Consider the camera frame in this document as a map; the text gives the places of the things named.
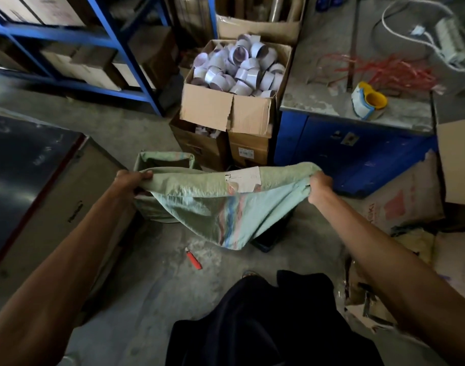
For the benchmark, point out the torn cardboard scraps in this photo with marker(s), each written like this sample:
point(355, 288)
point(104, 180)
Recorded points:
point(373, 297)

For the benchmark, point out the person's right fingers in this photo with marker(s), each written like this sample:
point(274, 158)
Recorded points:
point(313, 186)

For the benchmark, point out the flat cardboard sheet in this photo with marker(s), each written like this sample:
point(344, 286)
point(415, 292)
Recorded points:
point(458, 161)

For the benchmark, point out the tall open cardboard box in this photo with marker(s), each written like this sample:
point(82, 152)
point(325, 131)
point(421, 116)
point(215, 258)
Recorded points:
point(261, 18)

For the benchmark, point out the black platform cart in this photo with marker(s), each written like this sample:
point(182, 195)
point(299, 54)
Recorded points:
point(23, 175)

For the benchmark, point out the person's black trousers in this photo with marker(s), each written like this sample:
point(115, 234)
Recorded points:
point(272, 325)

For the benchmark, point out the blue metal shelf rack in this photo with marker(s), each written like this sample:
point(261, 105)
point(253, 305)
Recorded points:
point(103, 41)

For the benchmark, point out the yellow blue tape dispenser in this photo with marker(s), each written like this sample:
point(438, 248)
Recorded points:
point(367, 100)

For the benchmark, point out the green woven sack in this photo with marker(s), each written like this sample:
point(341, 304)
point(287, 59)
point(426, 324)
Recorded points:
point(162, 175)
point(224, 203)

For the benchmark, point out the person's right forearm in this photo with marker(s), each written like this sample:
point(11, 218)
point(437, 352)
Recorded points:
point(398, 278)

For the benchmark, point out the person's left hand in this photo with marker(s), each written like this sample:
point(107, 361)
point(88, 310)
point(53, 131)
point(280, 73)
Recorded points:
point(126, 181)

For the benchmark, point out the red utility knife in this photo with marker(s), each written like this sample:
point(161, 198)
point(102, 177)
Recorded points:
point(193, 259)

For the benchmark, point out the pile of white tape rolls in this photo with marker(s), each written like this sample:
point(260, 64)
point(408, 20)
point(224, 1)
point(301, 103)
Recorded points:
point(238, 68)

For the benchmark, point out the labelled brown cardboard box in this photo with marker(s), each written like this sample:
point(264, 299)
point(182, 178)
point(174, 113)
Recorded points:
point(249, 148)

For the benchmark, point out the person's left forearm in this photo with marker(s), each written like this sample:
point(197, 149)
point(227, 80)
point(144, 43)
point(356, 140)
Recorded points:
point(51, 280)

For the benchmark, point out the person's left thumb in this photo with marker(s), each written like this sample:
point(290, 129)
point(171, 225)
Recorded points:
point(144, 174)

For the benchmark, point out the white power strip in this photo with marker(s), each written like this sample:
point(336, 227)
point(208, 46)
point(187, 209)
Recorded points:
point(451, 39)

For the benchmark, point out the cardboard box on shelf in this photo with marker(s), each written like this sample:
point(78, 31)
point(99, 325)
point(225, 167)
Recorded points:
point(38, 9)
point(82, 68)
point(146, 55)

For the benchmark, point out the person's right hand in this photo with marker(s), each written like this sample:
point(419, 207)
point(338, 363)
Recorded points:
point(319, 187)

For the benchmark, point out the printed paper sack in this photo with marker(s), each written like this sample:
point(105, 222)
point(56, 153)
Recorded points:
point(403, 198)

